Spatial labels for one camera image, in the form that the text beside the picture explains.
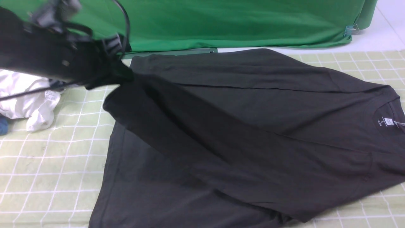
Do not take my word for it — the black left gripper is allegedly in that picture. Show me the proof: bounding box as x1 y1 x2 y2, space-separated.
48 38 134 90

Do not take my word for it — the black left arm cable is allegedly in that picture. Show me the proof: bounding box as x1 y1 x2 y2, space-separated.
0 0 132 101

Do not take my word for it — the dark gray long-sleeve top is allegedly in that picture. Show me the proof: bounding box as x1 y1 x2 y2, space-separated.
89 49 404 228

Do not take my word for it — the blue binder clip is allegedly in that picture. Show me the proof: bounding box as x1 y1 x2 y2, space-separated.
343 24 360 37

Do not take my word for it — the white crumpled shirt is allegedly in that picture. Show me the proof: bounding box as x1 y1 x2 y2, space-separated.
0 70 61 132

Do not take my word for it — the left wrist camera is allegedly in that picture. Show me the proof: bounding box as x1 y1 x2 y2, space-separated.
29 0 82 28

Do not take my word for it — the green backdrop cloth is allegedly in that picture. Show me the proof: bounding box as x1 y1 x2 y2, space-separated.
0 0 378 57

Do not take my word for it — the blue garment at left edge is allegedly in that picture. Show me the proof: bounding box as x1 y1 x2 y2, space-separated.
0 115 9 136

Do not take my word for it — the green checkered table mat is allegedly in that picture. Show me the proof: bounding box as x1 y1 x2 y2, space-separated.
0 49 405 228

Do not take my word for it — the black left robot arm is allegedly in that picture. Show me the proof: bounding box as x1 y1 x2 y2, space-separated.
1 0 133 90

